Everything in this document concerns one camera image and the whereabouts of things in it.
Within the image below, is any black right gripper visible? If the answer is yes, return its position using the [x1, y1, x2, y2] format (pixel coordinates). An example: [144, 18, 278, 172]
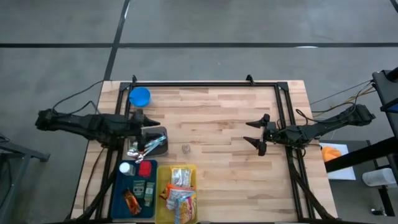
[243, 113, 278, 157]

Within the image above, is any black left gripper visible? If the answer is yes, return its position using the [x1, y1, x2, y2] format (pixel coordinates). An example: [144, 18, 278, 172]
[132, 108, 161, 151]

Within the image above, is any blue-handled metal spoon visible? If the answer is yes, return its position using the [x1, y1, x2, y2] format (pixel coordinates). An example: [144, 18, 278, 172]
[141, 139, 165, 156]

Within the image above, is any red paprika tin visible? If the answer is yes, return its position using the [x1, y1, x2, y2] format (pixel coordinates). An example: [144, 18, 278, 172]
[138, 161, 153, 178]

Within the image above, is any white-capped bagel seasoning jar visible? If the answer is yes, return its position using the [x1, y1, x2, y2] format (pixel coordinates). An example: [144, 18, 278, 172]
[119, 162, 136, 177]

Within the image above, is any white yellow snack packet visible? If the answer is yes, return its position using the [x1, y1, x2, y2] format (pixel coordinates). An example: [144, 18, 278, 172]
[170, 167, 193, 188]

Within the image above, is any dark green tin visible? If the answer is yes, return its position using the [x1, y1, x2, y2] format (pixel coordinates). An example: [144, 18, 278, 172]
[132, 180, 146, 199]

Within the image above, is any green spice bottle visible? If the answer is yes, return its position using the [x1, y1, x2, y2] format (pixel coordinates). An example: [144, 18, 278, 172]
[143, 182, 156, 207]

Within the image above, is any red white snack packet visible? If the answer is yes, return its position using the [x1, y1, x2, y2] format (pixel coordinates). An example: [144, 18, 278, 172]
[165, 185, 197, 211]

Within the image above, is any orange brown candy packet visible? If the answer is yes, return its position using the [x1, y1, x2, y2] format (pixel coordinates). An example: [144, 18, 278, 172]
[123, 188, 142, 216]

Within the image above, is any yellow plastic bin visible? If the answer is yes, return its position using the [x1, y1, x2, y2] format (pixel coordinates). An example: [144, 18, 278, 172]
[154, 164, 198, 224]

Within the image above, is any yellow ramen noodle packet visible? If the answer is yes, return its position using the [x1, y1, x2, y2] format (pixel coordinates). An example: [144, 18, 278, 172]
[174, 192, 198, 224]

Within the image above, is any dark grey plastic bin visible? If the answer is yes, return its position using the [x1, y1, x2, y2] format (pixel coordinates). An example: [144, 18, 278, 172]
[128, 126, 170, 158]

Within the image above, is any blue plastic bowl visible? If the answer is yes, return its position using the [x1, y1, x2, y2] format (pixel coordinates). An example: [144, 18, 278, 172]
[129, 86, 152, 108]

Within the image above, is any orange cloth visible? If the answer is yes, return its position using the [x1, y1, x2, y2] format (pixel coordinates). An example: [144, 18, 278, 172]
[322, 146, 343, 162]

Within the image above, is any teal plastic bin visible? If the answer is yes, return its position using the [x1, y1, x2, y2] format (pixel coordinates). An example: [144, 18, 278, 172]
[110, 159, 158, 220]

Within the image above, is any white paper sheet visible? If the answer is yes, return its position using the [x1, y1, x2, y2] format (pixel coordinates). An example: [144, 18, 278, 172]
[320, 142, 357, 181]

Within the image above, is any grey metal stand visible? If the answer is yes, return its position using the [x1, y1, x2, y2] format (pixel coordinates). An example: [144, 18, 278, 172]
[0, 133, 50, 224]

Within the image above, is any black equipment stand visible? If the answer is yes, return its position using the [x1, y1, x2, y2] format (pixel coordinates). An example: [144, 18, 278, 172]
[325, 67, 398, 218]

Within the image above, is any black metal frame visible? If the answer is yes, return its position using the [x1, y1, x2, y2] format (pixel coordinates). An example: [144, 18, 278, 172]
[65, 74, 343, 224]

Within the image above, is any thin black cable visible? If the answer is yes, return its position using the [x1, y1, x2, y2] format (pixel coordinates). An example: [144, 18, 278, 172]
[310, 80, 374, 113]

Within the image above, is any thin yellow cable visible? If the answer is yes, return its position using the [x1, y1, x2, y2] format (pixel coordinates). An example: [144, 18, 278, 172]
[313, 86, 377, 118]

